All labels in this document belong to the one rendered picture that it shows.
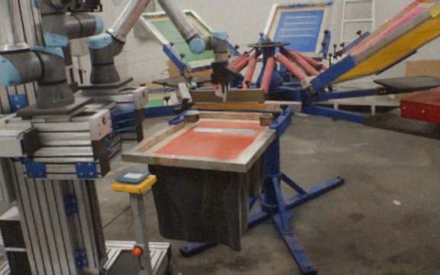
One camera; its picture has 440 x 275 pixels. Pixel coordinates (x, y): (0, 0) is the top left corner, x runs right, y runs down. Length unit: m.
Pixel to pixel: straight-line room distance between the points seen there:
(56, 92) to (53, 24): 0.38
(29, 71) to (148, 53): 5.66
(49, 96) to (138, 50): 5.67
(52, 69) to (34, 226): 0.87
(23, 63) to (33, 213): 0.86
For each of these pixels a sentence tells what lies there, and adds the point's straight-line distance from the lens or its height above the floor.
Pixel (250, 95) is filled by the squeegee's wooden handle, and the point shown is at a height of 1.14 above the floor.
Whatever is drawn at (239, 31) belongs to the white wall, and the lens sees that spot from 6.63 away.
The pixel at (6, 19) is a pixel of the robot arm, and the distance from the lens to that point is 1.72.
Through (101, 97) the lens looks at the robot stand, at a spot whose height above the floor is 1.19.
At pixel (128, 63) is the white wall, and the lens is 7.55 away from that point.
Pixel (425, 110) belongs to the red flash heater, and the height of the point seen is 1.07.
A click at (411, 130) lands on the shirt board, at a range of 2.33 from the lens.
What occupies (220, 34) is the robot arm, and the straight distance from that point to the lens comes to 2.25.
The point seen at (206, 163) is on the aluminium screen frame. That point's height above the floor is 0.98.
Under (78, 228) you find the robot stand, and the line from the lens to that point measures 2.28.
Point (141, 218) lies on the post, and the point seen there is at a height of 0.79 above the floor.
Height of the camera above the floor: 1.60
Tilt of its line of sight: 17 degrees down
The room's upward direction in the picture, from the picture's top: 4 degrees counter-clockwise
